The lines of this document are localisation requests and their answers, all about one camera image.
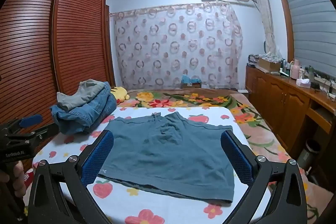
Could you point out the pink thermos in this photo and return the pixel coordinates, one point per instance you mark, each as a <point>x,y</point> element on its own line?
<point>295,70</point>

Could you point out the tied beige curtain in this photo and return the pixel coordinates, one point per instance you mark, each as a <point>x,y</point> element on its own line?
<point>267,16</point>

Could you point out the power strip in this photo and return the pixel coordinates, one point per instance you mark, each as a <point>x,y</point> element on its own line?
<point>324,75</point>

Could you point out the yellow plush toy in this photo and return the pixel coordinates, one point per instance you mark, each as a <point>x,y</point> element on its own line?
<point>121,94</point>

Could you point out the blue denim jeans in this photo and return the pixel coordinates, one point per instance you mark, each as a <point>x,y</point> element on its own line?
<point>84,113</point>

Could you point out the floral plush blanket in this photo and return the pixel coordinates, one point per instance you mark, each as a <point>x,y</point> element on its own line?
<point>252,124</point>

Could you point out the wooden side cabinet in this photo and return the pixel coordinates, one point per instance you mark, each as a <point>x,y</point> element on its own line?
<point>283,103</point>

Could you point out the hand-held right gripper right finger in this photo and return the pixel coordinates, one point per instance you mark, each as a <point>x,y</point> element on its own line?
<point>236,158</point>

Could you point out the circle pattern sheer curtain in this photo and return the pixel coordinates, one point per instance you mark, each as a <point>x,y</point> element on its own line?
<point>178,48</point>

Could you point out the wooden louvered wardrobe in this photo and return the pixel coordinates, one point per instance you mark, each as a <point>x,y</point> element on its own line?
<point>52,43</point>

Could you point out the grey trash can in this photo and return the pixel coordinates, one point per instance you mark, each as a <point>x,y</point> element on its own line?
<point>309,154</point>

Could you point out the grey window blind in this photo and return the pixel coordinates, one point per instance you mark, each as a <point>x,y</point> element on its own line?
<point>312,19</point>

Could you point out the person's left hand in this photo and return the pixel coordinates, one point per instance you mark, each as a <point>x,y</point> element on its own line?
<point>17,176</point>

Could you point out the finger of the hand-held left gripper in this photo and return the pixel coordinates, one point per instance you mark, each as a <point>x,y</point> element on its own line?
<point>43,132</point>
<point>30,121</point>

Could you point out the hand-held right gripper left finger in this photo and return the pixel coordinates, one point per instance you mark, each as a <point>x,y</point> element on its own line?
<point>99,155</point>

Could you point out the cardboard box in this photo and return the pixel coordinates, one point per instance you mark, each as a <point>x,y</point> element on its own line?
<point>269,64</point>

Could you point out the grey folded pants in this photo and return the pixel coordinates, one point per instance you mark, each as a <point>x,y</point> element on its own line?
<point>84,92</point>

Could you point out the white strawberry print blanket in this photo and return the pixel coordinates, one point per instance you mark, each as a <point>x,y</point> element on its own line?
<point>162,211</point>

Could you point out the blue topped box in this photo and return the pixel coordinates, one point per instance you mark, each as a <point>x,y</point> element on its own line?
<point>191,81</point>

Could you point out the teal short pants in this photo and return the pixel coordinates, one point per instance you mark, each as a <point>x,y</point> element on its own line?
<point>168,150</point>

